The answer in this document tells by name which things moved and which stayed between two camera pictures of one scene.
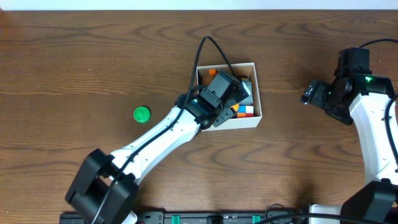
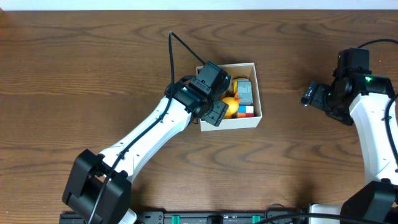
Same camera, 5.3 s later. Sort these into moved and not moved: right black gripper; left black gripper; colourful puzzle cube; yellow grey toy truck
Moved: left black gripper
Not moved: yellow grey toy truck; colourful puzzle cube; right black gripper
